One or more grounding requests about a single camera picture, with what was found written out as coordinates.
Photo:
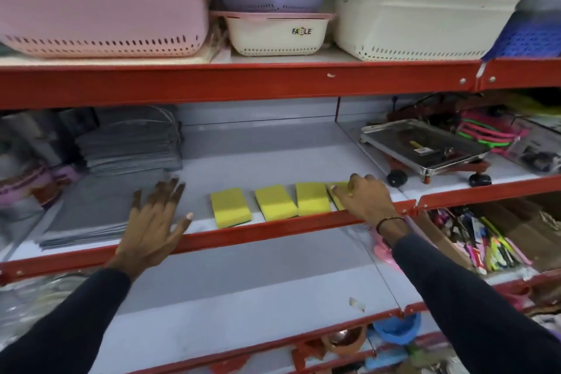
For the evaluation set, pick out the person's right hand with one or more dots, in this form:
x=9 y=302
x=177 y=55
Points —
x=372 y=202

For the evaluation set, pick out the person's left hand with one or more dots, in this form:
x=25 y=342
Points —
x=144 y=238

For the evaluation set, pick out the person's right thumb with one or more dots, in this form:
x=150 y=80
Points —
x=341 y=194

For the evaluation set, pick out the person's left little finger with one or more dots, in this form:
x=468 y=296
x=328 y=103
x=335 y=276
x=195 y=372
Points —
x=137 y=202

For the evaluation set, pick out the person's left thumb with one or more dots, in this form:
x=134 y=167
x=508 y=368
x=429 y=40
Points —
x=182 y=229

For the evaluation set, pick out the person's left middle finger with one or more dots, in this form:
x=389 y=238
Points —
x=165 y=194

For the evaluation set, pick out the yellow green scrub sponge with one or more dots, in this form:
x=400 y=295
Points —
x=276 y=202
x=230 y=208
x=312 y=198
x=337 y=194

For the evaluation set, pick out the person's left forearm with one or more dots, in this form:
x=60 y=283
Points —
x=65 y=325

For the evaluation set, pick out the person's right forearm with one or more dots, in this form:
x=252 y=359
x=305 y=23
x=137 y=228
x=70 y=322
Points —
x=477 y=312

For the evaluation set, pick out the pile of flat grey mats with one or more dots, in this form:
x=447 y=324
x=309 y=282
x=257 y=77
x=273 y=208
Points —
x=96 y=211

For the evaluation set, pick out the stack of folded grey cloths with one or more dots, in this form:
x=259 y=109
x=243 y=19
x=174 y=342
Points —
x=131 y=146

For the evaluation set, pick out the pink plastic item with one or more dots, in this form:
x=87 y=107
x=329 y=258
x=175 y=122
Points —
x=382 y=251

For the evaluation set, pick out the steel wheeled trolley stand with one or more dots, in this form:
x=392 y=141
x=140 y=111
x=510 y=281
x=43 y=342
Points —
x=420 y=146

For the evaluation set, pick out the plastic wrapped fabric packs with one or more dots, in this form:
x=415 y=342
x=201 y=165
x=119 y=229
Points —
x=30 y=176

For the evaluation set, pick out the red metal shelving rack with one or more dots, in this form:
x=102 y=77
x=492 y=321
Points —
x=219 y=84

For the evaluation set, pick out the clear plastic wrapped goods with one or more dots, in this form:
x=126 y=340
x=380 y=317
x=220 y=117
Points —
x=35 y=299

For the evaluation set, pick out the blue plastic bowl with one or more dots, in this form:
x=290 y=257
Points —
x=396 y=327

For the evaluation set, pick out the brown copper bowl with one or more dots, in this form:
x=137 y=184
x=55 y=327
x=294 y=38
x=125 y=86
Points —
x=344 y=341

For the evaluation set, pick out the bundle of colourful brushes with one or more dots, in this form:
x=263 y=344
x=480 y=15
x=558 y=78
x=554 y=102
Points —
x=482 y=242

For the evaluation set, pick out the pink and green plastic hangers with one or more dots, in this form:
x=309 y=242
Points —
x=486 y=130

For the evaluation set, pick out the small white pink-rimmed basket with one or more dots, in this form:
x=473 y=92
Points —
x=271 y=36

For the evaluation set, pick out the large pink plastic basket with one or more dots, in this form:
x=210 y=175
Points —
x=101 y=14

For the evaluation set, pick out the brown cardboard box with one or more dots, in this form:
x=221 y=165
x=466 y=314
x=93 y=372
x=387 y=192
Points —
x=534 y=229

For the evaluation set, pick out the packaged item in clear box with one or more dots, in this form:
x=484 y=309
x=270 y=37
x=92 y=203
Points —
x=537 y=146

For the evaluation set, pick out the stack of pastel plastic baskets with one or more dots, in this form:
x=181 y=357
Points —
x=420 y=5

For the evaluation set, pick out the blue plastic basket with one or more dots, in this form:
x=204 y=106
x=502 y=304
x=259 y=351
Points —
x=530 y=27

